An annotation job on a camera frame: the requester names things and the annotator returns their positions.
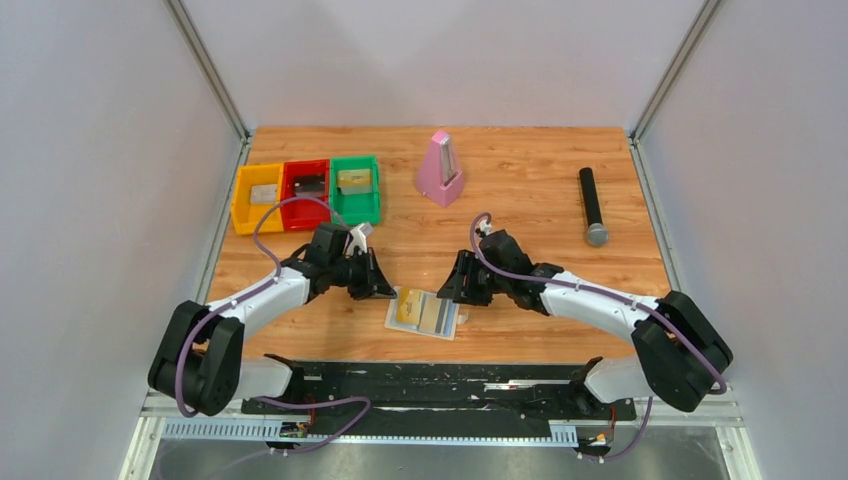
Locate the red plastic bin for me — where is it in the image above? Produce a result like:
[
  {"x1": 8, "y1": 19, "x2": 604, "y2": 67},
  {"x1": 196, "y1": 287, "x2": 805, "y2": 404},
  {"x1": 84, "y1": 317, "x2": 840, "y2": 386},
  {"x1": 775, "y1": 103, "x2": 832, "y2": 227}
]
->
[{"x1": 281, "y1": 159, "x2": 331, "y2": 231}]

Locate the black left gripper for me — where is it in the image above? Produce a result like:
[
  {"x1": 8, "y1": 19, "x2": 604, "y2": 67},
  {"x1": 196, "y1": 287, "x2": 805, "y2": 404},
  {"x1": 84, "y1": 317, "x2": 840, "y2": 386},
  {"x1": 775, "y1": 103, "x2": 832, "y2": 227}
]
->
[{"x1": 328, "y1": 247, "x2": 397, "y2": 301}]

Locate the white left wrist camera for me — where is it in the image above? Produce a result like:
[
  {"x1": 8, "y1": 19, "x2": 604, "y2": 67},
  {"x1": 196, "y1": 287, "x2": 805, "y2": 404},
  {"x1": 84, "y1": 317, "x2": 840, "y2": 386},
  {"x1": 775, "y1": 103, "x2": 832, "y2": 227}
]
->
[{"x1": 345, "y1": 222, "x2": 374, "y2": 256}]

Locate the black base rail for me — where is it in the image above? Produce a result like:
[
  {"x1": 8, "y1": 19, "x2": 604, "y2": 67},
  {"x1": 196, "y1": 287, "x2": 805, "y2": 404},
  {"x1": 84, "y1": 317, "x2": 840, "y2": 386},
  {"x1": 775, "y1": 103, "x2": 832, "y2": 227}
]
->
[{"x1": 142, "y1": 360, "x2": 747, "y2": 446}]

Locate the pink metronome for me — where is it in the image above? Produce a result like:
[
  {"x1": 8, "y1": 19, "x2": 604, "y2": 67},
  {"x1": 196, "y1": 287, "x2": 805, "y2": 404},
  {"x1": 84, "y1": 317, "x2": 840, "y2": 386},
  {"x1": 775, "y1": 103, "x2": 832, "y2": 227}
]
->
[{"x1": 415, "y1": 130, "x2": 465, "y2": 208}]

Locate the black silver microphone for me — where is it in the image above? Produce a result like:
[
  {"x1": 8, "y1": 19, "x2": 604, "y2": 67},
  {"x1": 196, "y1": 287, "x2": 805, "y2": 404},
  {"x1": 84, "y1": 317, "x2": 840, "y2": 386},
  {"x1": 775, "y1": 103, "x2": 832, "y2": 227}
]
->
[{"x1": 578, "y1": 167, "x2": 609, "y2": 247}]

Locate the gold card stack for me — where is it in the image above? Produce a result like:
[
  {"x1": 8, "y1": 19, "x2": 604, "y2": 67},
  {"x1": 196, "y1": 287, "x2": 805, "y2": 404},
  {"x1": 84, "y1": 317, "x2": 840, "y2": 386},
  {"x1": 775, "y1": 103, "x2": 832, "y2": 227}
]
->
[{"x1": 336, "y1": 168, "x2": 374, "y2": 195}]

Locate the black card stack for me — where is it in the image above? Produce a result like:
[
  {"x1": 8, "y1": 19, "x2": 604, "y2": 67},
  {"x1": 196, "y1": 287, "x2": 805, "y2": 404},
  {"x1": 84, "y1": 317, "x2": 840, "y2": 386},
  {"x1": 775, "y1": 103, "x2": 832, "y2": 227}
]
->
[{"x1": 292, "y1": 175, "x2": 327, "y2": 198}]

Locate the silver card stack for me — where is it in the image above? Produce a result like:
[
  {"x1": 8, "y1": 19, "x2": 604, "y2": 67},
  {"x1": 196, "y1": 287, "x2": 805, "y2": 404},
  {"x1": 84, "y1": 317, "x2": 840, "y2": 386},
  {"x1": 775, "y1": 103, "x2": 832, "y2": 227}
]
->
[{"x1": 249, "y1": 184, "x2": 279, "y2": 205}]

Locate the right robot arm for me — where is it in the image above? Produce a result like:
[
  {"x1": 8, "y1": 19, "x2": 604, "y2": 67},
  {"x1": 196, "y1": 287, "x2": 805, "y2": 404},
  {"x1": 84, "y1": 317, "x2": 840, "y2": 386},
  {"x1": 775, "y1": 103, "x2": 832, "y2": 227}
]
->
[{"x1": 437, "y1": 230, "x2": 733, "y2": 418}]

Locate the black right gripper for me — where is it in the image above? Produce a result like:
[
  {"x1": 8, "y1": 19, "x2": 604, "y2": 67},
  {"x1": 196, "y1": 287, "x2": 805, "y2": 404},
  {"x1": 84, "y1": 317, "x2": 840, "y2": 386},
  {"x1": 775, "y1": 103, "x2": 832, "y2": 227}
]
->
[{"x1": 437, "y1": 251, "x2": 510, "y2": 308}]

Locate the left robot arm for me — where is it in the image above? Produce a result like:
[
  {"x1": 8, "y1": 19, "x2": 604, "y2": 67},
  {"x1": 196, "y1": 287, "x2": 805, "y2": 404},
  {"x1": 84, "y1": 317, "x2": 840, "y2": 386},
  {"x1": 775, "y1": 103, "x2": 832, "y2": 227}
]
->
[{"x1": 147, "y1": 222, "x2": 397, "y2": 417}]

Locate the yellow plastic bin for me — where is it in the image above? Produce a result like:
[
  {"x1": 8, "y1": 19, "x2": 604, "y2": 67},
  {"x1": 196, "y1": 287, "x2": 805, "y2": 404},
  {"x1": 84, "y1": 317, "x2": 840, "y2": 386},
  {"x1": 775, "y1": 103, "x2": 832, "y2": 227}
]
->
[{"x1": 230, "y1": 163, "x2": 283, "y2": 235}]

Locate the green plastic bin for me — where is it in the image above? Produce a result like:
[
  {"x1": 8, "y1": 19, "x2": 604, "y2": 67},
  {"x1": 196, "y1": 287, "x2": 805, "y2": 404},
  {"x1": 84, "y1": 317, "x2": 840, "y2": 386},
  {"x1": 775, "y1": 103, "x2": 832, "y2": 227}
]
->
[{"x1": 329, "y1": 155, "x2": 381, "y2": 226}]

